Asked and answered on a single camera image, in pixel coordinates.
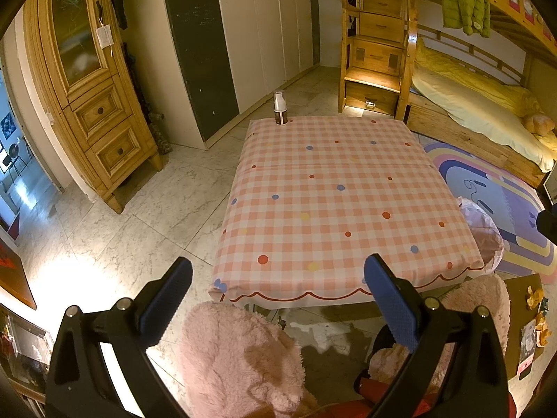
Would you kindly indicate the cream quilt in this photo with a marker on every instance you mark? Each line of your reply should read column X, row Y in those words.
column 465, row 109

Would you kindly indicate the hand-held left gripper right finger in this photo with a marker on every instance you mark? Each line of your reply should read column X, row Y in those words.
column 391, row 300

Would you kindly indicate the clear display case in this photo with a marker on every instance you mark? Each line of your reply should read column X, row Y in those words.
column 26, row 348

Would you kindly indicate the white paper tag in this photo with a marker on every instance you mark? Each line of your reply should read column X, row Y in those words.
column 104, row 37

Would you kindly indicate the dark wardrobe panel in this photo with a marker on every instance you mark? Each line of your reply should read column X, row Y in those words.
column 196, row 52

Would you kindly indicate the camouflage cloth bundle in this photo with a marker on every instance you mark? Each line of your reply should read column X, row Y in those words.
column 159, row 139

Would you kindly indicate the green puffer jacket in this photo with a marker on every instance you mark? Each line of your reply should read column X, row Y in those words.
column 463, row 0

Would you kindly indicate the wooden bunk bed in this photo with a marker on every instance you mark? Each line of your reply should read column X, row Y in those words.
column 470, row 143

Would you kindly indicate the tan plush toy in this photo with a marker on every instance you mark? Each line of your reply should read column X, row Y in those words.
column 539, row 124

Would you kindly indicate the dark screen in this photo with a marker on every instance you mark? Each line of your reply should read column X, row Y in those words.
column 551, row 189

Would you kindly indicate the wooden glass-door cabinet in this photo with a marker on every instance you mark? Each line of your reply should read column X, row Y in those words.
column 95, row 109

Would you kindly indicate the purple rainbow rug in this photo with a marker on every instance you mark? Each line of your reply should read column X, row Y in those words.
column 509, row 209

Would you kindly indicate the pink plastic trash bag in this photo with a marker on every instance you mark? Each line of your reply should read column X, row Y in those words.
column 485, row 239

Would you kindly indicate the brown cardboard sheet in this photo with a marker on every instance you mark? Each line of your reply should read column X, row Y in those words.
column 520, row 313

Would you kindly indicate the wooden stair drawers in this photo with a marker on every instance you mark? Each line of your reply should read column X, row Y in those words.
column 374, row 56

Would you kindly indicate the yellow blanket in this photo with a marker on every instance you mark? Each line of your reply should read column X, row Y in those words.
column 513, row 96

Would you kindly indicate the pink checkered tablecloth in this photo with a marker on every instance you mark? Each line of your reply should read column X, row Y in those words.
column 330, row 191

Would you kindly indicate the yellow crumpled scraps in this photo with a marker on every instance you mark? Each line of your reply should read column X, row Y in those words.
column 534, row 298

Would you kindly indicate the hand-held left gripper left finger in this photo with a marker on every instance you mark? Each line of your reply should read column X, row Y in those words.
column 167, row 300

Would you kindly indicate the white wardrobe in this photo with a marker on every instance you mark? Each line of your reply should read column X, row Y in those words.
column 261, row 39

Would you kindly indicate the white spray bottle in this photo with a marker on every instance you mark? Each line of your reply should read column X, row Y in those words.
column 280, row 111

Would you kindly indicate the red garment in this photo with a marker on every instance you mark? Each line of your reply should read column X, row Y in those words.
column 374, row 405

